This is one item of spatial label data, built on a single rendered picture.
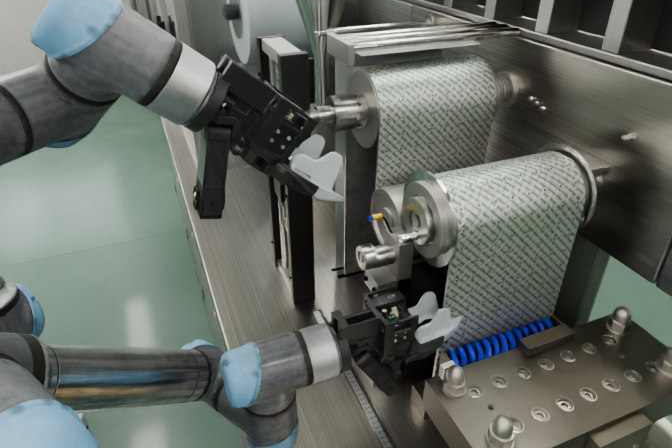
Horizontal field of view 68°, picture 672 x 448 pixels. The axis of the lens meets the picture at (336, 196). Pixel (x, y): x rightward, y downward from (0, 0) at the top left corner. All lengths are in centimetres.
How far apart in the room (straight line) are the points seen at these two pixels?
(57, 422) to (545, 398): 64
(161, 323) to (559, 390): 195
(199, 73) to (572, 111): 66
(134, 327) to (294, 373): 188
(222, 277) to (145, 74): 78
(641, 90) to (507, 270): 33
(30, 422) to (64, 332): 218
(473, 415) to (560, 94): 56
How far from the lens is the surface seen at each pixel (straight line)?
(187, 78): 51
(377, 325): 72
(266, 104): 55
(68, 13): 50
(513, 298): 88
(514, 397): 83
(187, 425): 210
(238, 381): 68
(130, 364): 69
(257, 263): 125
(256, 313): 111
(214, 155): 56
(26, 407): 47
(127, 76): 51
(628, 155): 90
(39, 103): 55
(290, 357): 69
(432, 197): 71
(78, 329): 262
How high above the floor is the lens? 165
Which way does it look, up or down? 30 degrees down
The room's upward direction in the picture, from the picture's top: straight up
